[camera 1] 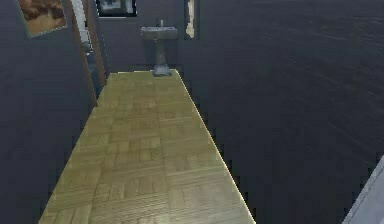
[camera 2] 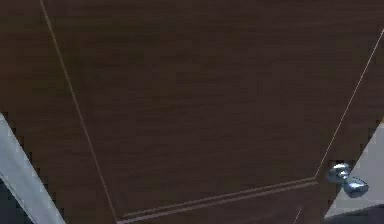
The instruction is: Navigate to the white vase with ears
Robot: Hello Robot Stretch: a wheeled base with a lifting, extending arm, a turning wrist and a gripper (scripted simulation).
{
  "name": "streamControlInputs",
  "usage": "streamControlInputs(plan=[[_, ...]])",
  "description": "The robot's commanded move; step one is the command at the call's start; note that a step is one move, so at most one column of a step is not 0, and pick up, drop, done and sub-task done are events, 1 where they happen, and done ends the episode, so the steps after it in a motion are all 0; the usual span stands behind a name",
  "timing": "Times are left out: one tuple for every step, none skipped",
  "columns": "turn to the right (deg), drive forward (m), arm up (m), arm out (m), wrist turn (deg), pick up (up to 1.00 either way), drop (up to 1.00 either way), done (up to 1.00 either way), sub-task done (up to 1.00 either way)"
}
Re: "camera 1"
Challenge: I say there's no brown framed wall picture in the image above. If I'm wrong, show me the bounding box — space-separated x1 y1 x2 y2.
17 0 69 38

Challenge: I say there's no black framed wall picture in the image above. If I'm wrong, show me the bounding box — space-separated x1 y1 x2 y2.
95 0 138 18

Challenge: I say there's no pale grey furniture corner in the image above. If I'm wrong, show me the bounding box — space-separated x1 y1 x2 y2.
341 155 384 224

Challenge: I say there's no grey pedestal sink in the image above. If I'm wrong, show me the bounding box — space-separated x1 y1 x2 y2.
140 19 179 77

